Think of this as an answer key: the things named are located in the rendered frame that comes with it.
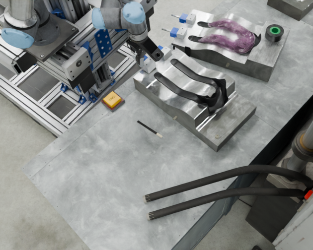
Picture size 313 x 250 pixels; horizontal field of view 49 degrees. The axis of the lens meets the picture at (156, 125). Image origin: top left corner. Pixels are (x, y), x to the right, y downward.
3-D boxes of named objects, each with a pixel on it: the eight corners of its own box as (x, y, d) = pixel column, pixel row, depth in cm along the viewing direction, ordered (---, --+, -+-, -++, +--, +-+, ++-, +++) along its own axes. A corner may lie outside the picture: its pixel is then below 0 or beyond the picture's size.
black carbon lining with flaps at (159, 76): (151, 79, 158) (149, 65, 150) (175, 58, 163) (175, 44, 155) (209, 122, 144) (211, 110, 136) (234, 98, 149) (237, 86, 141)
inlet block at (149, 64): (128, 57, 161) (126, 51, 156) (136, 50, 162) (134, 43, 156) (148, 74, 157) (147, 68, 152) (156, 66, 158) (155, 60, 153)
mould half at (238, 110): (135, 89, 165) (131, 71, 153) (172, 57, 173) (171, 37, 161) (216, 152, 144) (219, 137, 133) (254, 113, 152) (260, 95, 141)
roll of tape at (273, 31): (283, 41, 158) (285, 35, 155) (266, 42, 158) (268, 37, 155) (280, 29, 162) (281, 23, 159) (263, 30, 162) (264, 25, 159)
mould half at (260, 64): (171, 50, 175) (170, 34, 166) (193, 17, 186) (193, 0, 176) (268, 82, 160) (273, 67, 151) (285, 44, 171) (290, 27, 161)
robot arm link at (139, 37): (150, 26, 131) (135, 40, 130) (152, 32, 135) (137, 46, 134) (136, 15, 133) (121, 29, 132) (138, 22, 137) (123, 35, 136)
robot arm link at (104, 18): (98, 13, 135) (126, 13, 134) (94, 33, 129) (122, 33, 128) (94, -4, 128) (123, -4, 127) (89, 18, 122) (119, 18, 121)
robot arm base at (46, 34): (20, 36, 155) (10, 20, 147) (45, 17, 160) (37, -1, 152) (42, 51, 149) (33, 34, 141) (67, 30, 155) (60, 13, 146)
